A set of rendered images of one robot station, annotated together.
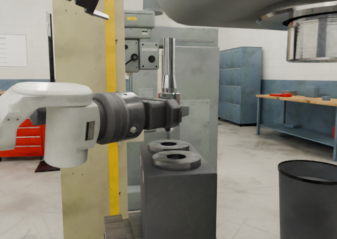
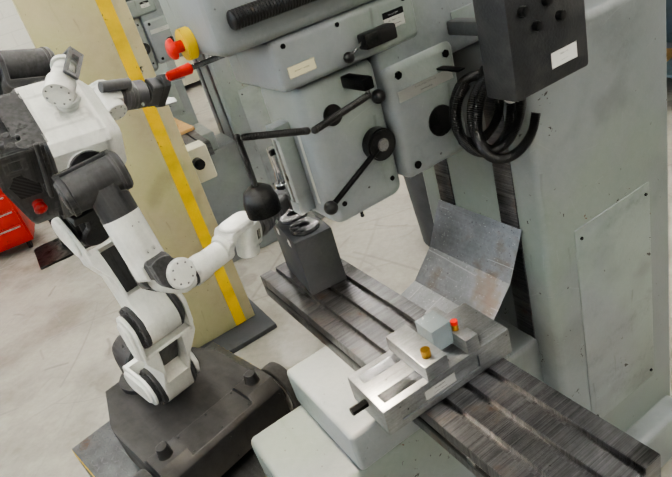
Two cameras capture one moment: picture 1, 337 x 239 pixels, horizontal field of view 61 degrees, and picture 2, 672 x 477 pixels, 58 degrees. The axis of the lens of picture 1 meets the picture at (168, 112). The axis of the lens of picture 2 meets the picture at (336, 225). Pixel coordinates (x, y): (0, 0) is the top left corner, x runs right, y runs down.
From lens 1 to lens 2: 1.27 m
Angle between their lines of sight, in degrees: 22
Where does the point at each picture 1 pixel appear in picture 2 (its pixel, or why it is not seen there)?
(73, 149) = (255, 246)
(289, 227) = (423, 214)
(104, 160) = (185, 221)
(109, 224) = (268, 278)
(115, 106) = not seen: hidden behind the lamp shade
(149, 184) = (297, 247)
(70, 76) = not seen: hidden behind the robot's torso
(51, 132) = (242, 243)
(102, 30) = (117, 62)
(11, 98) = (226, 237)
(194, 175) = (319, 233)
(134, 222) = (284, 270)
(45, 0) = not seen: outside the picture
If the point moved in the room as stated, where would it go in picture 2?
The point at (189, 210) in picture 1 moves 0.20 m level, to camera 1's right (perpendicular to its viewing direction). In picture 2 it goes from (322, 251) to (385, 226)
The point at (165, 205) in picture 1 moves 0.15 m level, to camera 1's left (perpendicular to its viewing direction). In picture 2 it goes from (309, 254) to (260, 273)
